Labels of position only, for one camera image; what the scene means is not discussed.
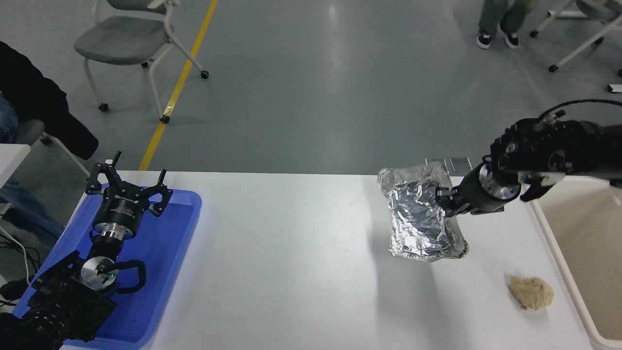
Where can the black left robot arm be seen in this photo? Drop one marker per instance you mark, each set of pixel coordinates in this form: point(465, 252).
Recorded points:
point(63, 301)

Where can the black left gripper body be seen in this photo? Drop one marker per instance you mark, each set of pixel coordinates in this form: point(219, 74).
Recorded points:
point(120, 210)

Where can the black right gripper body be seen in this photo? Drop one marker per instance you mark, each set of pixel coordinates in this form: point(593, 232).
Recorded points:
point(474, 197)

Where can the small black object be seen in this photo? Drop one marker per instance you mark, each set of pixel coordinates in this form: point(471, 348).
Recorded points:
point(14, 289)

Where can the person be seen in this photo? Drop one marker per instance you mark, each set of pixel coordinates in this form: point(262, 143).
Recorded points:
point(495, 19)
point(34, 97)

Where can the small white table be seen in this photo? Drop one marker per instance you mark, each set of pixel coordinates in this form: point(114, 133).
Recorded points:
point(9, 160)

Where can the blue plastic tray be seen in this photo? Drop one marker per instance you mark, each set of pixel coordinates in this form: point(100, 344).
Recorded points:
point(160, 253)

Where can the small white floor object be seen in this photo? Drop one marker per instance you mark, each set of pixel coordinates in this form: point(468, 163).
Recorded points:
point(615, 88)

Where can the large pale plastic bin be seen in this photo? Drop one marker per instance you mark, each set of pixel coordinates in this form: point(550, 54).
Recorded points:
point(588, 253)

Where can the grey chair white frame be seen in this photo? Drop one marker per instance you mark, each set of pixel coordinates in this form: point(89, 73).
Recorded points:
point(29, 130)
point(583, 43)
point(121, 39)

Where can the metal floor plate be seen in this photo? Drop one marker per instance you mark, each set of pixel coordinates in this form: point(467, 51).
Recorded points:
point(461, 164)
point(434, 161)

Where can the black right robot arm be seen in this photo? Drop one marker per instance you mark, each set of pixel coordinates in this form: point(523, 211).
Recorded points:
point(559, 150)

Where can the crumpled tan paper ball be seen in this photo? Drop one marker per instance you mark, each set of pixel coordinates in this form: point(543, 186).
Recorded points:
point(532, 291)

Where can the silver foil plate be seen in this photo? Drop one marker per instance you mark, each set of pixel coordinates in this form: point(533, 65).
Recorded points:
point(418, 228)

